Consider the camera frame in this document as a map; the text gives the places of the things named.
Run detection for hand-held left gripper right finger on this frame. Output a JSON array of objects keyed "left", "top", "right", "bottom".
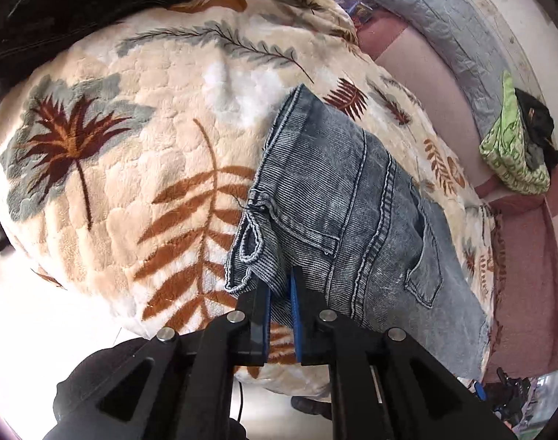
[{"left": 289, "top": 266, "right": 520, "bottom": 440}]

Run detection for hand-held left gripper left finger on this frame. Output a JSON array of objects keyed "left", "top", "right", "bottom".
[{"left": 45, "top": 284, "right": 273, "bottom": 440}]

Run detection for blue denim pants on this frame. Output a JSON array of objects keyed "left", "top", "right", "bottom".
[{"left": 224, "top": 83, "right": 491, "bottom": 379}]

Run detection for dark shoe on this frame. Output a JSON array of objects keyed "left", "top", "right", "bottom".
[{"left": 290, "top": 395, "right": 332, "bottom": 419}]

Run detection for dark clutter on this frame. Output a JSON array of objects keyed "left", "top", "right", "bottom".
[{"left": 485, "top": 367, "right": 532, "bottom": 427}]

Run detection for leaf print fleece blanket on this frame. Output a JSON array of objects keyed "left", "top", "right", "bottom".
[{"left": 0, "top": 0, "right": 506, "bottom": 397}]

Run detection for green patterned cloth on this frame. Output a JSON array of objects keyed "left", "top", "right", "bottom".
[{"left": 480, "top": 71, "right": 551, "bottom": 194}]

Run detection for pink bed sheet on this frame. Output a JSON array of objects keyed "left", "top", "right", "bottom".
[{"left": 357, "top": 9, "right": 558, "bottom": 383}]

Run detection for black cloth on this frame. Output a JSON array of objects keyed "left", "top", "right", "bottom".
[{"left": 515, "top": 89, "right": 558, "bottom": 170}]

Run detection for purple printed packet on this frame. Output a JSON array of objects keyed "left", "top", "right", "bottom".
[{"left": 338, "top": 0, "right": 376, "bottom": 26}]

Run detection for grey quilted pillow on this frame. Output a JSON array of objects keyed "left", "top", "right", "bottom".
[{"left": 366, "top": 0, "right": 536, "bottom": 133}]

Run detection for black garment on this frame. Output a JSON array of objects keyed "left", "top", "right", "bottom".
[{"left": 0, "top": 0, "right": 302, "bottom": 104}]

